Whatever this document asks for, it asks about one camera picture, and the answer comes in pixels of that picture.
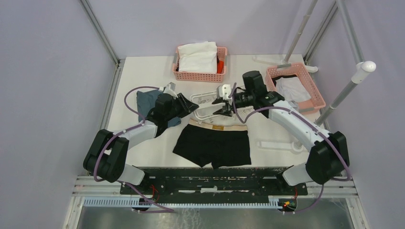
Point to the pink basket with underwear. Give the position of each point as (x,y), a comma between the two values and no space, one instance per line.
(297,69)

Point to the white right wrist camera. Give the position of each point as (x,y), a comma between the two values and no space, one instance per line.
(224,89)

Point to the black underwear beige waistband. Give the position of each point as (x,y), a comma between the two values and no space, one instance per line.
(218,145)

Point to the metal drying rack stand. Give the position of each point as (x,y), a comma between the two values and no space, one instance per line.
(364,68)

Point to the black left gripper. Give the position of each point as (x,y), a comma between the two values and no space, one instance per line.
(184,102)

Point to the white crumpled cloth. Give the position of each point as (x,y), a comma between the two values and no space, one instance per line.
(198,57)

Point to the folded blue-grey cloth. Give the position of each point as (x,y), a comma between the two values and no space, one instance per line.
(146,101)

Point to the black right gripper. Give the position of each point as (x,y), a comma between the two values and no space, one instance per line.
(225,111)

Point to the white clip hanger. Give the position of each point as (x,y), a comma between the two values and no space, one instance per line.
(206,109)

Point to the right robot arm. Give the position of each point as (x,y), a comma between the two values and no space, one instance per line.
(328,152)

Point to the light grey underwear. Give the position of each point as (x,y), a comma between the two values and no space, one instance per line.
(292,89)

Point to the pink basket with white cloth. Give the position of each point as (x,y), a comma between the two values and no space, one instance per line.
(222,54)

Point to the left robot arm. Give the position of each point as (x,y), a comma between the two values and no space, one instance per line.
(106,157)

